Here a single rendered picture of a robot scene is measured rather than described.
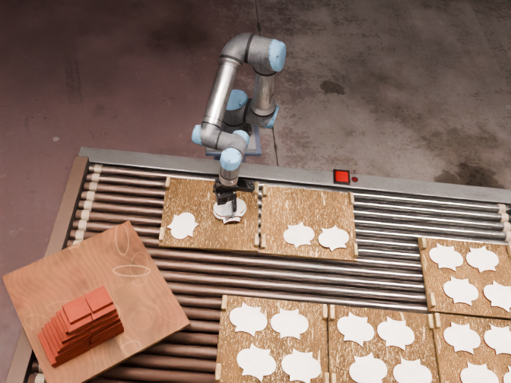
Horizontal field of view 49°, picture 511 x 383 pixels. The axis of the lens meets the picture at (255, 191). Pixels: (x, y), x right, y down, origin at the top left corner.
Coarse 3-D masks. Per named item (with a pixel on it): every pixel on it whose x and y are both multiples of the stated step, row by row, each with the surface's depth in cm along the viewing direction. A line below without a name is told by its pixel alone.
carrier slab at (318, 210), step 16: (272, 192) 250; (288, 192) 251; (304, 192) 252; (320, 192) 253; (336, 192) 254; (272, 208) 245; (288, 208) 246; (304, 208) 247; (320, 208) 248; (336, 208) 249; (352, 208) 250; (272, 224) 240; (288, 224) 241; (304, 224) 242; (320, 224) 243; (336, 224) 244; (352, 224) 244; (272, 240) 235; (352, 240) 240; (288, 256) 233; (304, 256) 233; (320, 256) 233; (336, 256) 234; (352, 256) 235
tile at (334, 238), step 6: (336, 228) 241; (324, 234) 239; (330, 234) 239; (336, 234) 239; (342, 234) 240; (318, 240) 237; (324, 240) 237; (330, 240) 237; (336, 240) 238; (342, 240) 238; (324, 246) 235; (330, 246) 235; (336, 246) 236; (342, 246) 236
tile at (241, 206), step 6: (216, 204) 238; (222, 204) 239; (240, 204) 240; (216, 210) 237; (222, 210) 237; (240, 210) 238; (222, 216) 236; (228, 216) 236; (234, 216) 236; (240, 216) 236
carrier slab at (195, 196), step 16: (176, 192) 245; (192, 192) 246; (208, 192) 247; (240, 192) 248; (176, 208) 240; (192, 208) 241; (208, 208) 242; (256, 208) 244; (208, 224) 237; (224, 224) 238; (240, 224) 239; (256, 224) 239; (176, 240) 231; (192, 240) 232; (208, 240) 232; (224, 240) 233; (240, 240) 234
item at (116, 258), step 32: (128, 224) 221; (64, 256) 210; (96, 256) 211; (128, 256) 212; (32, 288) 201; (64, 288) 202; (96, 288) 203; (128, 288) 205; (160, 288) 206; (32, 320) 194; (128, 320) 198; (160, 320) 199; (96, 352) 190; (128, 352) 191
